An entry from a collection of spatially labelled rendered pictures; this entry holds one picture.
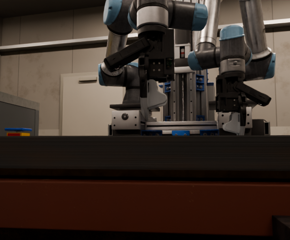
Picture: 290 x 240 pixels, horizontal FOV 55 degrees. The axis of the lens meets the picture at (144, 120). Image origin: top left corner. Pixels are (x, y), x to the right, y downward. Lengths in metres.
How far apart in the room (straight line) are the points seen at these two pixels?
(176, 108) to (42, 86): 4.57
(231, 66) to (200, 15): 0.19
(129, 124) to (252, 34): 0.67
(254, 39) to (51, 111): 4.75
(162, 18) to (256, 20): 0.72
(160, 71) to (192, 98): 0.87
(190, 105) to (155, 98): 0.87
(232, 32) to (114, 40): 0.54
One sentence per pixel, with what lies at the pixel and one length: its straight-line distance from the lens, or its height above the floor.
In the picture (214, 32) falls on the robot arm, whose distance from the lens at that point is 1.13.
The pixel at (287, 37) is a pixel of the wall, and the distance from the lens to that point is 5.20.
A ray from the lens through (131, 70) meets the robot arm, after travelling 1.48.
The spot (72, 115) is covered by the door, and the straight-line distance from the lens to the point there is 5.38.
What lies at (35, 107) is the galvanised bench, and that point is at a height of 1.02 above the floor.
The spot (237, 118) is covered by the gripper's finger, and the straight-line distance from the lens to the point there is 0.89.
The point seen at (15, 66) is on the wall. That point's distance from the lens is 6.34.
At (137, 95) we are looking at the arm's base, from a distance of 1.45.
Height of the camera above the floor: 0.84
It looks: 5 degrees up
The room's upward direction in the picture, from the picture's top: straight up
